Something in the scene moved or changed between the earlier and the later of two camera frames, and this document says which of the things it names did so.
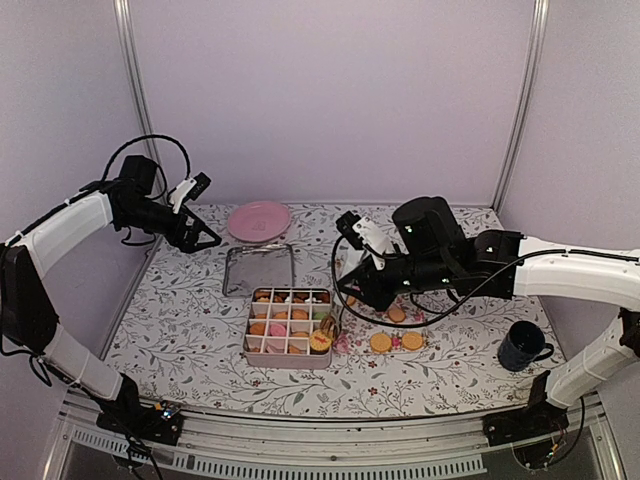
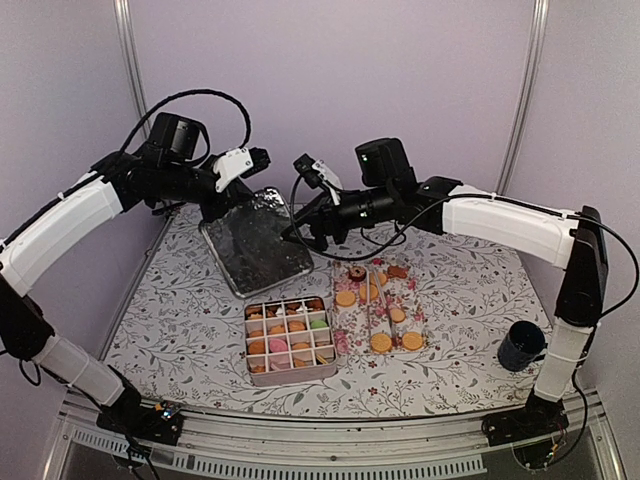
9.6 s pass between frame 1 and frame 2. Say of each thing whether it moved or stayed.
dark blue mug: stayed
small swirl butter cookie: moved
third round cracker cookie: stayed
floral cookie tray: stayed
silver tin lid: moved
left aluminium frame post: stayed
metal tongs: moved
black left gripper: moved
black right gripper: moved
